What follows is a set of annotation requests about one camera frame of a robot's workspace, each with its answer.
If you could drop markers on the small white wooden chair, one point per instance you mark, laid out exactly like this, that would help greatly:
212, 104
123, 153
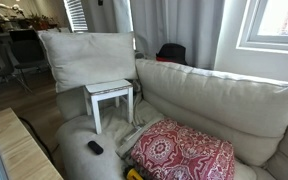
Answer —
109, 88

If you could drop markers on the beige fabric sofa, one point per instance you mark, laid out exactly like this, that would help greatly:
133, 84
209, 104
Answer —
217, 110

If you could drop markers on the large beige pillow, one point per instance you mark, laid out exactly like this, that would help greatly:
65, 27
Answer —
87, 58

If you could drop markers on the red patterned blanket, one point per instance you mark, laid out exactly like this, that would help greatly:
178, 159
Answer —
180, 153

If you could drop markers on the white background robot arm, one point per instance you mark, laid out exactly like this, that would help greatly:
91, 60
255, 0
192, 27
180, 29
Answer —
4, 13

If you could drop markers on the folded beige cloth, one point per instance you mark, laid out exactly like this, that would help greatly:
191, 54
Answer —
127, 143

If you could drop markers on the grey curtain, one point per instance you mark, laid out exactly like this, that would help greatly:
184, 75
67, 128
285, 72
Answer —
184, 26

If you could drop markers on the black remote control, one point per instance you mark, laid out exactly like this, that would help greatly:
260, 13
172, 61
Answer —
95, 147

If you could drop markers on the yellow black tool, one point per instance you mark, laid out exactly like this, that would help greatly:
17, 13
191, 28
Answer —
132, 174

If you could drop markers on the black hat red band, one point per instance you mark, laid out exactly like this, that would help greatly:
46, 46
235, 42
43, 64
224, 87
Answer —
172, 52

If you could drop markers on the light wooden table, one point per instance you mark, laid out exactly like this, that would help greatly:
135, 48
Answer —
20, 150

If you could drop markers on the potted plants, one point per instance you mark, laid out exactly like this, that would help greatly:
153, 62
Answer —
42, 21

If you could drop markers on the white window frame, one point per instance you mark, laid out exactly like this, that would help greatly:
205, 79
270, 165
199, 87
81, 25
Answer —
250, 40

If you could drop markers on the white window blinds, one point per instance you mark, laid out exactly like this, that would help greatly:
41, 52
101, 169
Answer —
76, 15

